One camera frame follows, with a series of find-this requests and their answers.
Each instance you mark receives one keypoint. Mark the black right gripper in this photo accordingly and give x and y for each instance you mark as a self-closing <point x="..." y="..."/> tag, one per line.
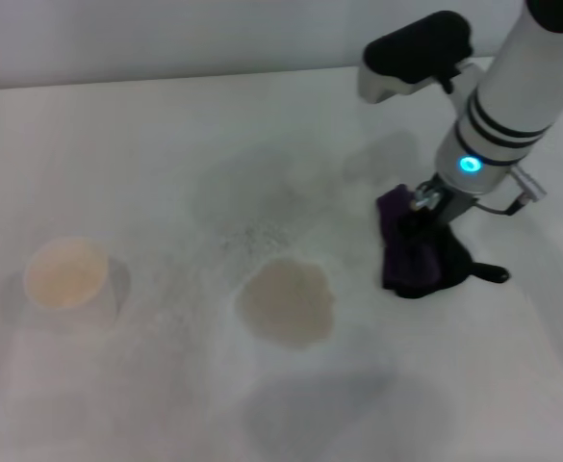
<point x="447" y="207"/>

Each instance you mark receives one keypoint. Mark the purple and black rag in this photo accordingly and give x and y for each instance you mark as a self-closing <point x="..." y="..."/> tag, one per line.
<point x="411" y="264"/>

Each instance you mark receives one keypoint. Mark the white paper cup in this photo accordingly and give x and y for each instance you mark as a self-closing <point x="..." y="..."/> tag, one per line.
<point x="67" y="274"/>

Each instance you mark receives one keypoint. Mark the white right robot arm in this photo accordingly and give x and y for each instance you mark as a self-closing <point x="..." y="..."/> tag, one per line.
<point x="512" y="96"/>

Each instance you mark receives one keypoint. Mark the brown water stain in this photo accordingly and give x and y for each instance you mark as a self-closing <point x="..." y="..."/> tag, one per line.
<point x="286" y="303"/>

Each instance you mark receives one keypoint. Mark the silver right wrist fitting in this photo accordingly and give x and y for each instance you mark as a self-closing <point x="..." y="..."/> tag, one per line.
<point x="425" y="198"/>

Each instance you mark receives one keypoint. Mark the black white wrist camera housing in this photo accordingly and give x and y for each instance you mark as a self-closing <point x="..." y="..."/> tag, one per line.
<point x="416" y="48"/>

